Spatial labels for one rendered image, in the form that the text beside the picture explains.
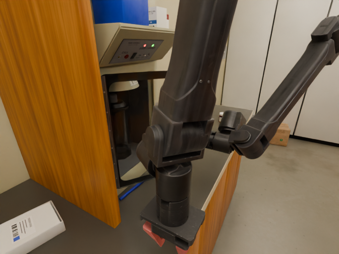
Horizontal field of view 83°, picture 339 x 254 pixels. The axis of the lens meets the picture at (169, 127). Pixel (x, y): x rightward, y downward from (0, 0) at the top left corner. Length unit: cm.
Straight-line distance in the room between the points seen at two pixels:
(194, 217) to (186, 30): 29
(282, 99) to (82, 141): 54
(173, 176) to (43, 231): 51
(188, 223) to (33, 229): 50
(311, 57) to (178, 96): 49
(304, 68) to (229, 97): 305
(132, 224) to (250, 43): 320
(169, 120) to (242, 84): 336
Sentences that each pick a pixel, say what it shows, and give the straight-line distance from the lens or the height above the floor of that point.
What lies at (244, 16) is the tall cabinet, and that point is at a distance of 355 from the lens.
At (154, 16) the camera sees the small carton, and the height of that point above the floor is 154.
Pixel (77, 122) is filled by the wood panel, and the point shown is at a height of 128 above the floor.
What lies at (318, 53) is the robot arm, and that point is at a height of 144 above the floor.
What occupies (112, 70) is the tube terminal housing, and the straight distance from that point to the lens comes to 62.
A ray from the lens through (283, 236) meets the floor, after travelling 205.
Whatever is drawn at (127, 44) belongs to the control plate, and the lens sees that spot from 55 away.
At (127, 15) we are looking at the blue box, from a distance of 52.
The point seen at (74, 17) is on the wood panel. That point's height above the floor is 151.
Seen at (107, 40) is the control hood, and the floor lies 147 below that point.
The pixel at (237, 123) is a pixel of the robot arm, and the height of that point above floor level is 126.
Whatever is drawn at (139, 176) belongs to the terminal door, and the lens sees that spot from 73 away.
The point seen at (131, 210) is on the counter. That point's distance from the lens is 73.
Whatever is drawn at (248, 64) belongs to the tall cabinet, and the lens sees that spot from 352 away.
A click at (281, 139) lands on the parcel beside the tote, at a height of 11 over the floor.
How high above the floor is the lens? 147
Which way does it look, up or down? 24 degrees down
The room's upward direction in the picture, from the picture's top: straight up
